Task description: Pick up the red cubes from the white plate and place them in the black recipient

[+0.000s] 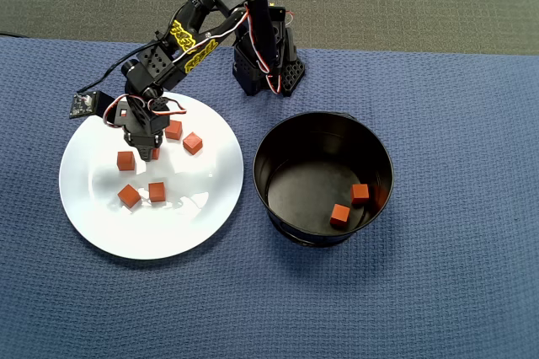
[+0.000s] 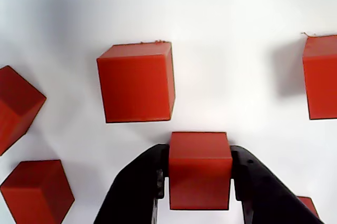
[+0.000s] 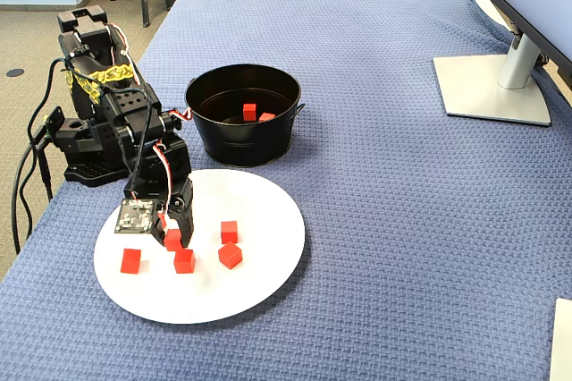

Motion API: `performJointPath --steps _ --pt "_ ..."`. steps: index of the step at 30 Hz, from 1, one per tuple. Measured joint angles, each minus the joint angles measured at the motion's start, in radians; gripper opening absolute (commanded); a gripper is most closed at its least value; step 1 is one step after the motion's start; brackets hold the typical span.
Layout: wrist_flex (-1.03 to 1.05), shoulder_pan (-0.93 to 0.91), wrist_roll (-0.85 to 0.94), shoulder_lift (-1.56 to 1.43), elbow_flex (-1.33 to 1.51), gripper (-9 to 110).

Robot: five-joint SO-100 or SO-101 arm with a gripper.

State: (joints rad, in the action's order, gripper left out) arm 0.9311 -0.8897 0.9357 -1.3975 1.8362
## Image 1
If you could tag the blue woven table cloth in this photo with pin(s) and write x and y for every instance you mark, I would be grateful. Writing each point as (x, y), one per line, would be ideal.
(421, 249)

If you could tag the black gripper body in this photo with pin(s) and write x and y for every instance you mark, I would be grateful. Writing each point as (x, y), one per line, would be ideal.
(144, 140)

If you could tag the white round plate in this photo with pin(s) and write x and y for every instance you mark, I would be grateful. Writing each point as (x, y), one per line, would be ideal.
(168, 232)

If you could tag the small camera circuit board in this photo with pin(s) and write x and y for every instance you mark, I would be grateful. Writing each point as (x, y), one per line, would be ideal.
(83, 105)

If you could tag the red cube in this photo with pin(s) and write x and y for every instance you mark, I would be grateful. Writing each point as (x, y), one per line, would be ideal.
(340, 214)
(360, 193)
(193, 143)
(174, 130)
(129, 196)
(125, 161)
(156, 153)
(156, 192)

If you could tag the black metal bucket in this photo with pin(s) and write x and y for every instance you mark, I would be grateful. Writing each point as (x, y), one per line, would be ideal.
(295, 182)

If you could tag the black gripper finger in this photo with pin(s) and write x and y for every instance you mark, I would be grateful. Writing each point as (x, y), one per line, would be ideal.
(146, 152)

